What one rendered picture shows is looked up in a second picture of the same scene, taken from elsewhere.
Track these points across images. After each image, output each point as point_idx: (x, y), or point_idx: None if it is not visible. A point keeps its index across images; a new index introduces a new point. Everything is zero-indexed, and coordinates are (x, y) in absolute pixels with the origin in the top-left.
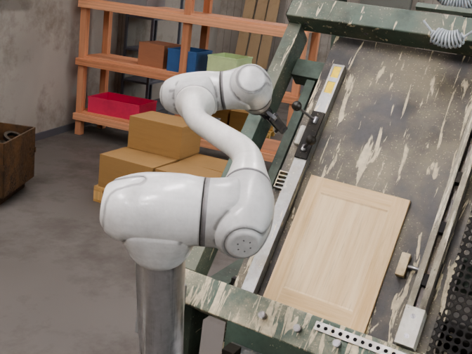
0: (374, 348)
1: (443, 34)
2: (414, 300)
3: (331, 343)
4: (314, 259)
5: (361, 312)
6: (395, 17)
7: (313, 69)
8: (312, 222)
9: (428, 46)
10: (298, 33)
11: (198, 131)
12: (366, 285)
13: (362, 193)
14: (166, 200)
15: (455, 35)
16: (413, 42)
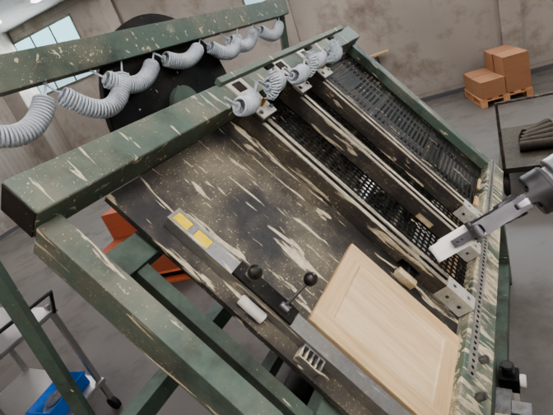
0: (477, 328)
1: (250, 99)
2: (443, 279)
3: (480, 367)
4: (402, 357)
5: (443, 331)
6: (164, 123)
7: (131, 253)
8: (364, 342)
9: (199, 136)
10: (75, 226)
11: None
12: (423, 315)
13: (341, 277)
14: None
15: (257, 95)
16: (188, 141)
